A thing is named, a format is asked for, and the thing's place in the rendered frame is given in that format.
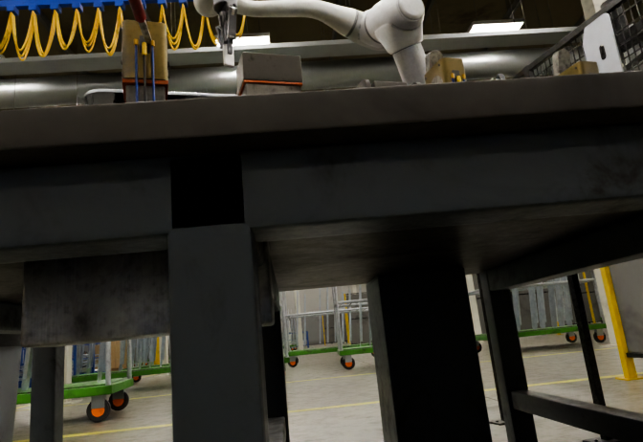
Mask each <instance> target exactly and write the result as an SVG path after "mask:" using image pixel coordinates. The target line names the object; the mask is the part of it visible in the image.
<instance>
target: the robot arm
mask: <svg viewBox="0 0 643 442"><path fill-rule="evenodd" d="M193 3H194V7H195V8H196V10H197V11H198V13H200V14H201V15H202V16H205V17H215V16H216V15H218V21H219V26H216V27H215V29H216V31H217V36H218V42H219V47H220V49H222V50H223V60H224V67H230V68H233V67H234V56H233V41H234V40H235V39H236V15H237V14H241V15H246V16H251V17H308V18H314V19H317V20H320V21H321V22H323V23H324V24H326V25H327V26H329V27H330V28H332V29H333V30H335V31H336V32H338V33H340V34H341V35H342V36H344V37H346V38H348V39H350V40H351V41H353V42H355V43H357V44H359V45H362V46H364V47H366V48H369V49H371V50H375V51H387V52H388V53H389V54H391V55H393V57H394V60H395V63H396V65H397V68H398V71H399V73H400V76H401V79H402V80H403V82H406V83H407V84H408V85H412V84H413V83H414V82H420V83H421V84H426V81H425V74H426V64H425V57H426V56H425V53H424V50H423V47H422V45H421V42H422V40H423V26H422V22H423V19H424V15H425V7H424V4H423V2H422V0H381V1H379V2H378V3H377V4H376V5H374V6H373V8H372V9H370V10H368V11H365V12H363V11H358V10H355V9H351V8H347V7H343V6H339V5H335V4H332V3H328V2H324V1H321V0H270V1H252V0H193Z"/></svg>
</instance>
